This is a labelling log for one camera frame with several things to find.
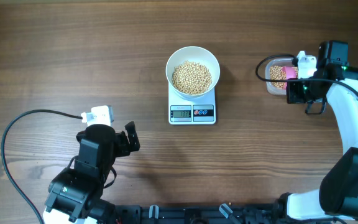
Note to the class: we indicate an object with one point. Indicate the pink plastic measuring scoop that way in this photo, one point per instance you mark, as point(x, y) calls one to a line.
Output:
point(290, 73)

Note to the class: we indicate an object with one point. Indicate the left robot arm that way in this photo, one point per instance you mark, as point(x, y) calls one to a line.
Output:
point(75, 193)

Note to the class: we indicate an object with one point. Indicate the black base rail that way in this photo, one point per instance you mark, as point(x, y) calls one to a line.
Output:
point(249, 214)

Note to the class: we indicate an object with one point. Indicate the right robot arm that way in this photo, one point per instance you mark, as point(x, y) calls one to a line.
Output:
point(330, 80)

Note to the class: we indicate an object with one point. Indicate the clear plastic container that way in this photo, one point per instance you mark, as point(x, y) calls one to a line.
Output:
point(273, 71)

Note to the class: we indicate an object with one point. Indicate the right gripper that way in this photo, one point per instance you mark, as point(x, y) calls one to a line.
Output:
point(293, 95)

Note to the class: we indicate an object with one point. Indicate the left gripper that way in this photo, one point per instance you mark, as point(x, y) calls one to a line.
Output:
point(123, 147)

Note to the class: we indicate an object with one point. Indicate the white bowl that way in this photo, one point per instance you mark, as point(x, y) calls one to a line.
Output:
point(193, 54)

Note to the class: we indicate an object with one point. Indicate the white digital kitchen scale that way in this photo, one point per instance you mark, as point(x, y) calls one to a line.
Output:
point(191, 111)

